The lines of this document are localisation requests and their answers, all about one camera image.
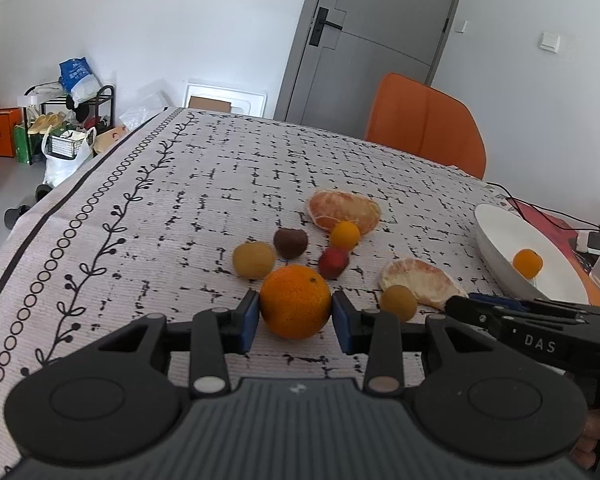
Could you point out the small orange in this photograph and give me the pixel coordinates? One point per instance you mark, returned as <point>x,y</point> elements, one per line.
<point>527,263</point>
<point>344,235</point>

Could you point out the pale peeled citrus piece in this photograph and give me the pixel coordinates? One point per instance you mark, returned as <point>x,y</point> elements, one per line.
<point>420,280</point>

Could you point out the small yellow round fruit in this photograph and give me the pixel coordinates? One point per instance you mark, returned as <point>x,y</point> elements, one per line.
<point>399,303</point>

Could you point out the green bag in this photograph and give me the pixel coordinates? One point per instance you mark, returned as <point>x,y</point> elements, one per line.
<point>22,145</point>

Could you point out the large orange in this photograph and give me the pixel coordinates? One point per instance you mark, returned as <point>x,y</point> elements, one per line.
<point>295,302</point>

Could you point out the brown cardboard box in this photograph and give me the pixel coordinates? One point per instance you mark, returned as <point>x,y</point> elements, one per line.
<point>107,140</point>

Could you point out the large peeled citrus piece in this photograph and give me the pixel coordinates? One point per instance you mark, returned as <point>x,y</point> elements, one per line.
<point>342,210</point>

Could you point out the black metal rack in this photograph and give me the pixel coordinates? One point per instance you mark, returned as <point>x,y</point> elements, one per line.
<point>107,97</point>

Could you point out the person's right hand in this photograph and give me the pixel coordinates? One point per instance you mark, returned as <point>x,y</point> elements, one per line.
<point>597,430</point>

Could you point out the orange chair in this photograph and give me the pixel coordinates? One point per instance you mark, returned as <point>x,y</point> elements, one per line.
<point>420,120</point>

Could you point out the dark charger block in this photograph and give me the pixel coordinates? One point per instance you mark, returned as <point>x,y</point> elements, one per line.
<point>592,242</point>

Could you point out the small red fruit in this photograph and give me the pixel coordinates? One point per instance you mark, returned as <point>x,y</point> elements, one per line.
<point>334,262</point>

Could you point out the dark brown fruit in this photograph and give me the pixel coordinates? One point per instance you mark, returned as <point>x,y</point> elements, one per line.
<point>290,242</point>

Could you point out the patterned white tablecloth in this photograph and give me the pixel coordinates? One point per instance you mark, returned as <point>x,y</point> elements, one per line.
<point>205,185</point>

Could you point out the brown cardboard sheet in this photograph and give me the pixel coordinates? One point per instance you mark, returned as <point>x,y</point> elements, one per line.
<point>210,103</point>

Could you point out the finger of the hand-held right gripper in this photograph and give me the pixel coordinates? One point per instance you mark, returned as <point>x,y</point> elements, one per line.
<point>490,300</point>
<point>472,316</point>

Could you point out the black round object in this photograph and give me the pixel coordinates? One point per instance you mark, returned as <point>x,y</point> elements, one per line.
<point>12,216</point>

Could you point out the blue and white bag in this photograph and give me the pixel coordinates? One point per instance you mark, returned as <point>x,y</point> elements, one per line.
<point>77,77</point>

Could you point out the yellow-brown round fruit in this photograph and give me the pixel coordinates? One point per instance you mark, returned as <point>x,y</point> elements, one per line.
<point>253,259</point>

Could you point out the white plate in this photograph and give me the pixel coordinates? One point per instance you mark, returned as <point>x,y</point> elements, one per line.
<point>502,240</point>

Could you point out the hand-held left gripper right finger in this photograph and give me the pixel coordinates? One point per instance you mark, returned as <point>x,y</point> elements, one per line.
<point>342,324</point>

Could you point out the grey door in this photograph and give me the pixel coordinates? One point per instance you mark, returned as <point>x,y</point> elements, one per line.
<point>370,35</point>

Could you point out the clear plastic bag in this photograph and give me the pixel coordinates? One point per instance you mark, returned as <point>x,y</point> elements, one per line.
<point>140,115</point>

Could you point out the white foam board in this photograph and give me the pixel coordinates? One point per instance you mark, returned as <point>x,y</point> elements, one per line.
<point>250,100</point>

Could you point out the white light switch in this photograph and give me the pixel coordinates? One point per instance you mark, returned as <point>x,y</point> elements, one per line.
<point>550,41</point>

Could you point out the small white wall switch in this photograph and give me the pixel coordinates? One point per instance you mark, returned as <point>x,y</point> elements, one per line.
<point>462,26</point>

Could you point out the white plastic bag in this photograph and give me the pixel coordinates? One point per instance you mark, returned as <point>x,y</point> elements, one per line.
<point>60,167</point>

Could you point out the yellow slippers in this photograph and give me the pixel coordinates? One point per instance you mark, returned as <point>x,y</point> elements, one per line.
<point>45,122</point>

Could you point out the red mat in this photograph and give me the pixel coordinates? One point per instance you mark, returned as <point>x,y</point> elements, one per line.
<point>545,222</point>

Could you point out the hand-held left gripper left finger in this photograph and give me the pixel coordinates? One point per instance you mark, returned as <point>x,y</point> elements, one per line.
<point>250,321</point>

